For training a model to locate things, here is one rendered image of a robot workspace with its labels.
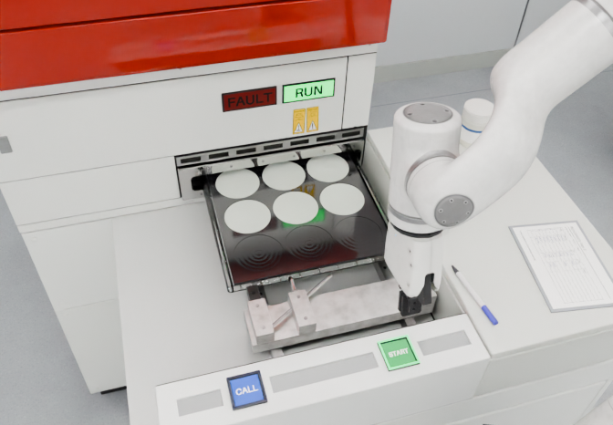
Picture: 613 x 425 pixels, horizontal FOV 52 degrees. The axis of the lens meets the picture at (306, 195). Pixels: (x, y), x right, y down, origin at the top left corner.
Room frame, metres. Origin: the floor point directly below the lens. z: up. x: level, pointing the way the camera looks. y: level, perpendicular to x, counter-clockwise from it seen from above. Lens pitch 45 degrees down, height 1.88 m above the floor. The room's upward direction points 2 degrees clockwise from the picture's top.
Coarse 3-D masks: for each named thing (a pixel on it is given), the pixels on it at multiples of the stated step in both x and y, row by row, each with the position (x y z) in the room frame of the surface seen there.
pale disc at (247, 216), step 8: (248, 200) 0.97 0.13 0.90; (232, 208) 0.95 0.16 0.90; (240, 208) 0.95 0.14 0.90; (248, 208) 0.95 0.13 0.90; (256, 208) 0.95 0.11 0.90; (264, 208) 0.95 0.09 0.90; (224, 216) 0.92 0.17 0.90; (232, 216) 0.92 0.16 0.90; (240, 216) 0.92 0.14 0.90; (248, 216) 0.92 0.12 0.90; (256, 216) 0.92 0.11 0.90; (264, 216) 0.93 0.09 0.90; (232, 224) 0.90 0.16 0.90; (240, 224) 0.90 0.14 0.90; (248, 224) 0.90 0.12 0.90; (256, 224) 0.90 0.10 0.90; (264, 224) 0.90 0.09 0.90; (240, 232) 0.88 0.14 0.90; (248, 232) 0.88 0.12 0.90
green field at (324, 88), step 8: (328, 80) 1.13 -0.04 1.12; (288, 88) 1.10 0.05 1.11; (296, 88) 1.11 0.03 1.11; (304, 88) 1.11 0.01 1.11; (312, 88) 1.12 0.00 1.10; (320, 88) 1.12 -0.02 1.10; (328, 88) 1.13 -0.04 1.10; (288, 96) 1.10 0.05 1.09; (296, 96) 1.11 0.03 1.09; (304, 96) 1.11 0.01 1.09; (312, 96) 1.12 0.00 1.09; (320, 96) 1.12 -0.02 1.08
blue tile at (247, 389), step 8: (248, 376) 0.51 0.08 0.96; (256, 376) 0.51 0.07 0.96; (232, 384) 0.49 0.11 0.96; (240, 384) 0.49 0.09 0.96; (248, 384) 0.49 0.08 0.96; (256, 384) 0.50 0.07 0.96; (232, 392) 0.48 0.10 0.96; (240, 392) 0.48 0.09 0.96; (248, 392) 0.48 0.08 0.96; (256, 392) 0.48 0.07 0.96; (240, 400) 0.47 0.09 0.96; (248, 400) 0.47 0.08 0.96; (256, 400) 0.47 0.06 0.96
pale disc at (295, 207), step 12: (288, 192) 1.00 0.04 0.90; (300, 192) 1.00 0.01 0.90; (276, 204) 0.96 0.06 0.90; (288, 204) 0.96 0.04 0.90; (300, 204) 0.97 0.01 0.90; (312, 204) 0.97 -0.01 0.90; (276, 216) 0.93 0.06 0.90; (288, 216) 0.93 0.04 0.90; (300, 216) 0.93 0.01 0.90; (312, 216) 0.93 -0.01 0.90
